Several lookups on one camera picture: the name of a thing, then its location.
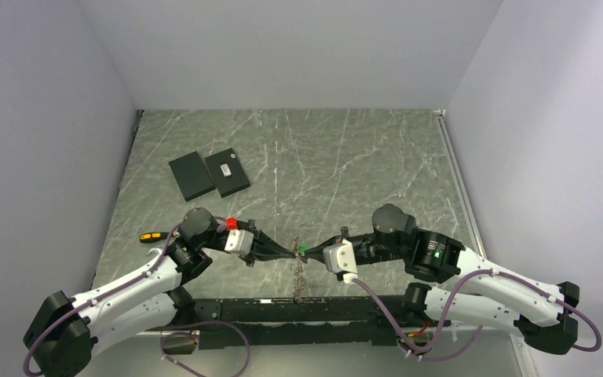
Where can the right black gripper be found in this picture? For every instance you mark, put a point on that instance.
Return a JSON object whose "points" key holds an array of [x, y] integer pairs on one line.
{"points": [[319, 249]]}

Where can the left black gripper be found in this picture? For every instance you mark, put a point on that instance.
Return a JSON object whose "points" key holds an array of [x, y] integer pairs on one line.
{"points": [[262, 247]]}

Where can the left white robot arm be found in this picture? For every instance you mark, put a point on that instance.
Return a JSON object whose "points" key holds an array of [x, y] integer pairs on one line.
{"points": [[67, 332]]}

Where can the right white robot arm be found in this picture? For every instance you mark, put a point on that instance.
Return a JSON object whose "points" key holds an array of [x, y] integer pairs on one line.
{"points": [[453, 282]]}

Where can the black box with label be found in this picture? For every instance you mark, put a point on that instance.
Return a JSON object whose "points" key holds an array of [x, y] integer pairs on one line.
{"points": [[227, 173]]}

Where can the black box lid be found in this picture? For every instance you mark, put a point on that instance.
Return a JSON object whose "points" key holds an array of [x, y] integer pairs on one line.
{"points": [[192, 176]]}

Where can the silver wrench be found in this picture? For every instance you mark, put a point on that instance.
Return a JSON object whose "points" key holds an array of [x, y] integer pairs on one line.
{"points": [[153, 254]]}

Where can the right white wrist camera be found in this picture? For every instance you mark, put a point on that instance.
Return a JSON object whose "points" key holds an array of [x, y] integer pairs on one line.
{"points": [[340, 259]]}

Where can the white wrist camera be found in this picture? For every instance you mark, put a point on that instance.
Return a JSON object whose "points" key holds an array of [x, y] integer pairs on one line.
{"points": [[239, 242], [340, 259]]}

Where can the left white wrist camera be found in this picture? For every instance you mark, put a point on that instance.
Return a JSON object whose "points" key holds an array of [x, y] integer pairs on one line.
{"points": [[239, 242]]}

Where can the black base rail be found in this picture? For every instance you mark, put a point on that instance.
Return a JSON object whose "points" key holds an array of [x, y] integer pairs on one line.
{"points": [[283, 321]]}

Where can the yellow handled screwdriver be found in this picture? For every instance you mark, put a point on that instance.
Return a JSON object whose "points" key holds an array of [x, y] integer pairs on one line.
{"points": [[155, 237]]}

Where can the aluminium frame rail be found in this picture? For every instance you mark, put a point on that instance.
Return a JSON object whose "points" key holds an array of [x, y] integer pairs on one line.
{"points": [[467, 307]]}

